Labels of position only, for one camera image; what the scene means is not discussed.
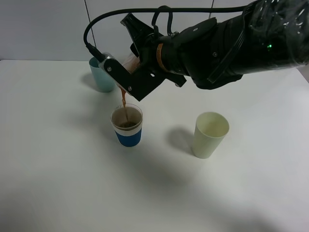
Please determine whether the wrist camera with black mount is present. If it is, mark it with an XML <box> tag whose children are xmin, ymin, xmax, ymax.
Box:
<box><xmin>97</xmin><ymin>53</ymin><xmax>166</xmax><ymax>101</ymax></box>

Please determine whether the black camera cable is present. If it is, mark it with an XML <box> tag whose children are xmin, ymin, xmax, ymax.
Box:
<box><xmin>83</xmin><ymin>6</ymin><xmax>252</xmax><ymax>61</ymax></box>

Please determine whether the light green plastic cup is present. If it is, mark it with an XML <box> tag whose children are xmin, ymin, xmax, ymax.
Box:
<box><xmin>192</xmin><ymin>112</ymin><xmax>229</xmax><ymax>159</ymax></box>

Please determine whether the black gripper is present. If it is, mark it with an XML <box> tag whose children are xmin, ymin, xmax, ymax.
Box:
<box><xmin>121</xmin><ymin>13</ymin><xmax>186</xmax><ymax>87</ymax></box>

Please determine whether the teal plastic cup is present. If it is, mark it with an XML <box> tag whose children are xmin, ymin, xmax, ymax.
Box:
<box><xmin>89</xmin><ymin>57</ymin><xmax>115</xmax><ymax>93</ymax></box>

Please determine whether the glass cup with blue sleeve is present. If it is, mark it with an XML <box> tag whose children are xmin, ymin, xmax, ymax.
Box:
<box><xmin>110</xmin><ymin>104</ymin><xmax>143</xmax><ymax>147</ymax></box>

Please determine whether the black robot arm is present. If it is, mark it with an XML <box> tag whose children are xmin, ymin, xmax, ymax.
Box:
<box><xmin>121</xmin><ymin>0</ymin><xmax>309</xmax><ymax>92</ymax></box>

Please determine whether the drink bottle with pink label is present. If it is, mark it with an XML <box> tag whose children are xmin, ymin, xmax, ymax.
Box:
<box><xmin>122</xmin><ymin>53</ymin><xmax>140</xmax><ymax>73</ymax></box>

